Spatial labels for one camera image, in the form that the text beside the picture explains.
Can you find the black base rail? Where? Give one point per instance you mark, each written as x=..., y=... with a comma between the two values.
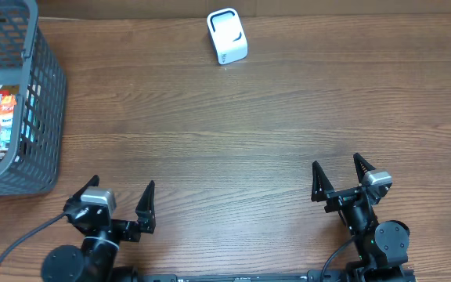
x=241, y=278

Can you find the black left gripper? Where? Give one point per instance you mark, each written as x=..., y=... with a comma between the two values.
x=113, y=223

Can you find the teal snack packet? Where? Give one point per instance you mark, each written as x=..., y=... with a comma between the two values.
x=5, y=137

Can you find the grey plastic mesh basket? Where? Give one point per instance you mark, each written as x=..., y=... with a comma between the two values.
x=31, y=163

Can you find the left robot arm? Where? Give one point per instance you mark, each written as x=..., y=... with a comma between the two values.
x=92, y=261

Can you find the orange small carton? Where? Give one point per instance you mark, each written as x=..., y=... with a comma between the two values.
x=7, y=106

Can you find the white barcode scanner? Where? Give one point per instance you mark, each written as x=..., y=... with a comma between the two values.
x=227, y=35

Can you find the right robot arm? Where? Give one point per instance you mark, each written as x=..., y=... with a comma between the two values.
x=381, y=246

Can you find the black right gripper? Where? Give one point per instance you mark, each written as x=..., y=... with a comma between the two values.
x=322, y=192

